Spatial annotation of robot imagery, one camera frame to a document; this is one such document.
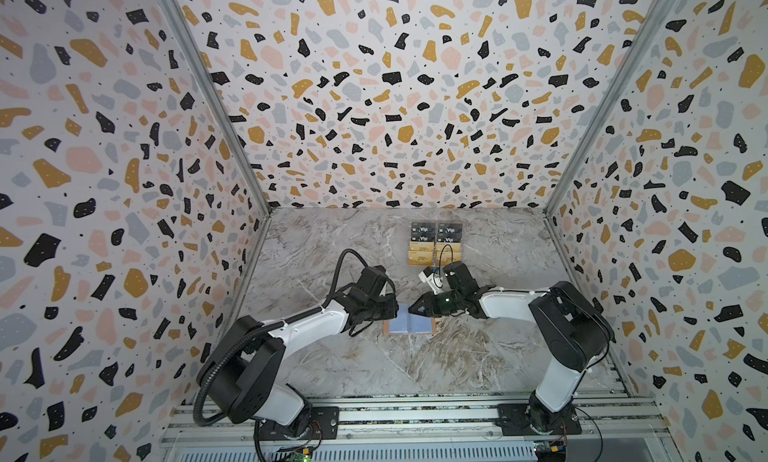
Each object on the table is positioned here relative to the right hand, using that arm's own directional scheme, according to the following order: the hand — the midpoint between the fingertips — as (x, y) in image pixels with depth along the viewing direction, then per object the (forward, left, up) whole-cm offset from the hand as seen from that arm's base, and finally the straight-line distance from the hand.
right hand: (411, 306), depth 88 cm
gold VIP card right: (+21, -13, -2) cm, 24 cm away
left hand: (0, +2, +2) cm, 3 cm away
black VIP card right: (+27, -13, +1) cm, 30 cm away
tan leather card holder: (-2, +2, -6) cm, 7 cm away
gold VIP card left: (+21, -3, -3) cm, 22 cm away
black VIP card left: (+28, -4, +2) cm, 28 cm away
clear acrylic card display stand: (+24, -8, -1) cm, 25 cm away
